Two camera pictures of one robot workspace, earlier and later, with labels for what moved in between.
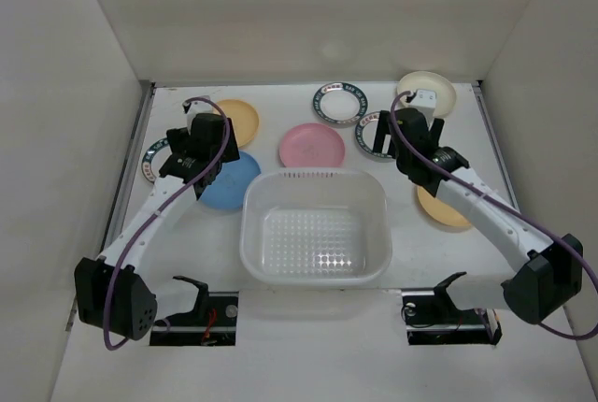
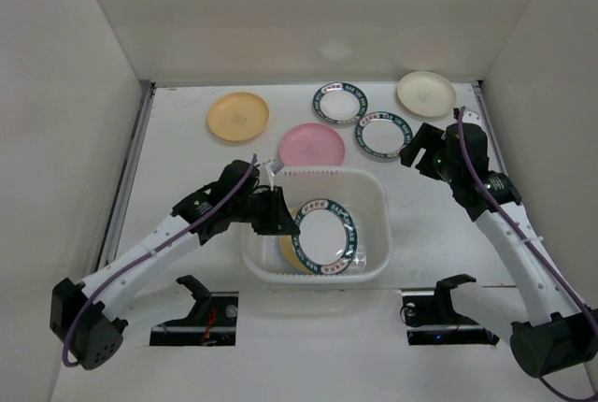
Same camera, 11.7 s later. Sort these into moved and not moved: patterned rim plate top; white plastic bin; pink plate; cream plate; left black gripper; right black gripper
Moved: left black gripper; right black gripper
Not moved: pink plate; patterned rim plate top; white plastic bin; cream plate
